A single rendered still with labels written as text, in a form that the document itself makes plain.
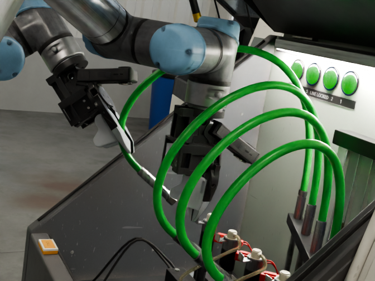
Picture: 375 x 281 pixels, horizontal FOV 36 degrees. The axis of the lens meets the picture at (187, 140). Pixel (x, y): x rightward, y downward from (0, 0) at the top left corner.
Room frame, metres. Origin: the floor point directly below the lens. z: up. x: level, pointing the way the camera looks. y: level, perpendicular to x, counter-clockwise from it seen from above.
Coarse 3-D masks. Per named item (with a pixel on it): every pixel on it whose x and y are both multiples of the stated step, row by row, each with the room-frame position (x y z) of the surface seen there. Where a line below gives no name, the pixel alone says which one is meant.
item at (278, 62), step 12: (240, 48) 1.10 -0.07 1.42; (252, 48) 1.10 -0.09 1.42; (276, 60) 1.11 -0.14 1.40; (156, 72) 1.09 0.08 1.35; (288, 72) 1.11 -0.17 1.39; (144, 84) 1.09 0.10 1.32; (300, 84) 1.11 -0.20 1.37; (132, 96) 1.09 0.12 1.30; (120, 120) 1.09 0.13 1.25; (120, 144) 1.09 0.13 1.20; (132, 156) 1.09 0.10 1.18; (300, 192) 1.12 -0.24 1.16
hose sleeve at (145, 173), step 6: (144, 168) 1.09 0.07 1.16; (138, 174) 1.09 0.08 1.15; (144, 174) 1.09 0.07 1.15; (150, 174) 1.09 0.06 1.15; (144, 180) 1.09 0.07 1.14; (150, 180) 1.09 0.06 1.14; (162, 186) 1.09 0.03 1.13; (162, 192) 1.09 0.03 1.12; (168, 192) 1.09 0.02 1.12; (168, 198) 1.09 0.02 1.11
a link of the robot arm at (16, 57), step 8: (8, 32) 1.01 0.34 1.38; (8, 40) 0.97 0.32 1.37; (0, 48) 0.96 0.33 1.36; (8, 48) 0.97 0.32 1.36; (16, 48) 0.97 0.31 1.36; (0, 56) 0.96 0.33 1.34; (8, 56) 0.97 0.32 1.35; (16, 56) 0.97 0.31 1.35; (24, 56) 1.01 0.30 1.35; (0, 64) 0.96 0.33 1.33; (8, 64) 0.97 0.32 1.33; (16, 64) 0.97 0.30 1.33; (0, 72) 0.96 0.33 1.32; (8, 72) 0.97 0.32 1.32; (16, 72) 0.98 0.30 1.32; (0, 80) 0.97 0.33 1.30
